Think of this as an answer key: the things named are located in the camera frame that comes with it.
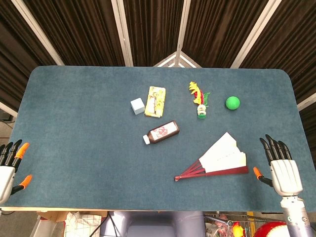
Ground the light blue cube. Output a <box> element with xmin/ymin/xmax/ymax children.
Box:
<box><xmin>130</xmin><ymin>97</ymin><xmax>146</xmax><ymax>116</ymax></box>

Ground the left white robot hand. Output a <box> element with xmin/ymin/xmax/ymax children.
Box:
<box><xmin>0</xmin><ymin>139</ymin><xmax>33</xmax><ymax>204</ymax></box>

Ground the colourful feather shuttlecock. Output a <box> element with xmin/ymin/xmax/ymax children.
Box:
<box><xmin>189</xmin><ymin>81</ymin><xmax>211</xmax><ymax>120</ymax></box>

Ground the grey-purple robot torso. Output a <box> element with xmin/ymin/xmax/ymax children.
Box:
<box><xmin>101</xmin><ymin>211</ymin><xmax>205</xmax><ymax>237</ymax></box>

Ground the brown bottle with white cap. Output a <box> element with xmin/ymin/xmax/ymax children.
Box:
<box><xmin>143</xmin><ymin>120</ymin><xmax>180</xmax><ymax>145</ymax></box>

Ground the white metal frame post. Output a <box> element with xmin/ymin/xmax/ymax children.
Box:
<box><xmin>231</xmin><ymin>0</ymin><xmax>279</xmax><ymax>69</ymax></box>
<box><xmin>176</xmin><ymin>0</ymin><xmax>192</xmax><ymax>54</ymax></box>
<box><xmin>11</xmin><ymin>0</ymin><xmax>65</xmax><ymax>66</ymax></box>
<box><xmin>111</xmin><ymin>0</ymin><xmax>134</xmax><ymax>67</ymax></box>

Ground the blue felt table mat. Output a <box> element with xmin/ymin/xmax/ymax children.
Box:
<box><xmin>4</xmin><ymin>65</ymin><xmax>316</xmax><ymax>212</ymax></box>

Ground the yellow snack packet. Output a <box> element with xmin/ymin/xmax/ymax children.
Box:
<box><xmin>144</xmin><ymin>86</ymin><xmax>166</xmax><ymax>118</ymax></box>

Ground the white triangular frame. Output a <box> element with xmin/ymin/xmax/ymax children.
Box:
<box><xmin>153</xmin><ymin>51</ymin><xmax>202</xmax><ymax>68</ymax></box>

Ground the white paper folding fan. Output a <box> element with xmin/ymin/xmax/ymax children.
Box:
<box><xmin>174</xmin><ymin>132</ymin><xmax>249</xmax><ymax>183</ymax></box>

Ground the yellow rubber toy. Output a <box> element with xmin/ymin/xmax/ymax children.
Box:
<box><xmin>232</xmin><ymin>221</ymin><xmax>245</xmax><ymax>237</ymax></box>

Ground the dark brown pleated curtain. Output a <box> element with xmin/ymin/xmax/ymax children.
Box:
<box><xmin>0</xmin><ymin>0</ymin><xmax>316</xmax><ymax>134</ymax></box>

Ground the metal wire basket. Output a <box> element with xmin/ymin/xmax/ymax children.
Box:
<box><xmin>203</xmin><ymin>211</ymin><xmax>284</xmax><ymax>237</ymax></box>

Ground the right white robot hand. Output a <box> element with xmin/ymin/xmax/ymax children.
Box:
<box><xmin>253</xmin><ymin>134</ymin><xmax>303</xmax><ymax>197</ymax></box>

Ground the green ball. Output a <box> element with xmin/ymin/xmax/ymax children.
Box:
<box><xmin>225</xmin><ymin>96</ymin><xmax>240</xmax><ymax>111</ymax></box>

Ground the cardboard box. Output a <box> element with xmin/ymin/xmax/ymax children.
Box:
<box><xmin>37</xmin><ymin>210</ymin><xmax>108</xmax><ymax>223</ymax></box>

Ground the black floor cable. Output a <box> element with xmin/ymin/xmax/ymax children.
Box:
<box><xmin>98</xmin><ymin>212</ymin><xmax>117</xmax><ymax>237</ymax></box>

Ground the white checked cloth bag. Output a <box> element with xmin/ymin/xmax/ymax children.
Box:
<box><xmin>64</xmin><ymin>211</ymin><xmax>102</xmax><ymax>237</ymax></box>

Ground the red and white ball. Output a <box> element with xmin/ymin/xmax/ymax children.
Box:
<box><xmin>253</xmin><ymin>221</ymin><xmax>293</xmax><ymax>237</ymax></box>

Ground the white table leg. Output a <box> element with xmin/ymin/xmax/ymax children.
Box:
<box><xmin>32</xmin><ymin>214</ymin><xmax>55</xmax><ymax>237</ymax></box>

